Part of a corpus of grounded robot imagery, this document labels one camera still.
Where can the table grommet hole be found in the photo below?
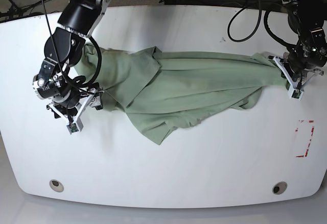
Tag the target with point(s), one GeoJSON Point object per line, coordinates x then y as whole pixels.
{"type": "Point", "coordinates": [56, 186]}
{"type": "Point", "coordinates": [279, 188]}

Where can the right table grommet hole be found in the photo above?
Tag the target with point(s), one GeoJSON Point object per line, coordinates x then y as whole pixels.
{"type": "Point", "coordinates": [279, 188]}

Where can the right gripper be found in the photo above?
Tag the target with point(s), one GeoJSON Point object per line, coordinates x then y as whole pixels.
{"type": "Point", "coordinates": [68, 104]}

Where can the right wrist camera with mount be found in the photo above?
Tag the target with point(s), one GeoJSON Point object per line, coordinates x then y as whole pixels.
{"type": "Point", "coordinates": [74, 124]}

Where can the left table grommet hole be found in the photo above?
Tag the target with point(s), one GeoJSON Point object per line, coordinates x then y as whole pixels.
{"type": "Point", "coordinates": [56, 186]}

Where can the red tape rectangle marking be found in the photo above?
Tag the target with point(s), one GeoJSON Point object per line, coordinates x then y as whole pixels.
{"type": "Point", "coordinates": [303, 138]}

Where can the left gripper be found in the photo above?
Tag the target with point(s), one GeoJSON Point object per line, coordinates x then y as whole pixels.
{"type": "Point", "coordinates": [301, 68]}

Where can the green T-shirt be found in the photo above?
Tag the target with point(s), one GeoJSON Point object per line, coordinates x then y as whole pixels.
{"type": "Point", "coordinates": [161, 91]}

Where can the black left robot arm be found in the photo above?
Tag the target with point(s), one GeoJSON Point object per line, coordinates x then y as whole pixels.
{"type": "Point", "coordinates": [306, 19]}

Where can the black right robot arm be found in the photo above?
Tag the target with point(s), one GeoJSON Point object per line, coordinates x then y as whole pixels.
{"type": "Point", "coordinates": [63, 50]}

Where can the black tripod legs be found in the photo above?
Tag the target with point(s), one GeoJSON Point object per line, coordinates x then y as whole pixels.
{"type": "Point", "coordinates": [16, 11]}

